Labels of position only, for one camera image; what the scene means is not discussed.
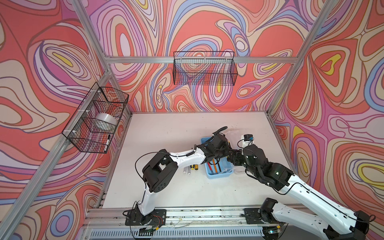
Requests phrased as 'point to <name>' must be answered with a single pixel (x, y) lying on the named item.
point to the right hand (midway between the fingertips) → (234, 154)
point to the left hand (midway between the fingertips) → (234, 150)
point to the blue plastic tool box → (217, 167)
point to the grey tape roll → (105, 121)
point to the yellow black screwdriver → (196, 167)
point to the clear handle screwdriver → (187, 169)
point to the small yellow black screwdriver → (192, 167)
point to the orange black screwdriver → (215, 166)
